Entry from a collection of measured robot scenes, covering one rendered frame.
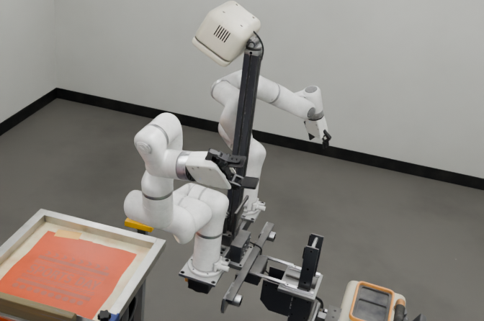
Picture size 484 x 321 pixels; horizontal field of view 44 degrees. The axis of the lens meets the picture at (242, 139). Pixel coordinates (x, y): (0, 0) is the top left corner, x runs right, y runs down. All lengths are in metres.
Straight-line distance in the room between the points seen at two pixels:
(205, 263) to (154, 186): 0.63
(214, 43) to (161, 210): 0.61
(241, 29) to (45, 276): 1.21
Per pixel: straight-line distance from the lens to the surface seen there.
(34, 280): 2.45
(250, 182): 1.47
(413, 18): 5.16
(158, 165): 1.52
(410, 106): 5.39
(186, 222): 1.75
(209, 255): 2.12
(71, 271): 2.47
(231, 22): 1.94
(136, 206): 1.68
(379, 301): 2.44
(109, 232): 2.61
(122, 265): 2.49
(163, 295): 3.79
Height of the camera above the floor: 2.52
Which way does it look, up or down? 26 degrees down
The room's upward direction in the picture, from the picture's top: 7 degrees clockwise
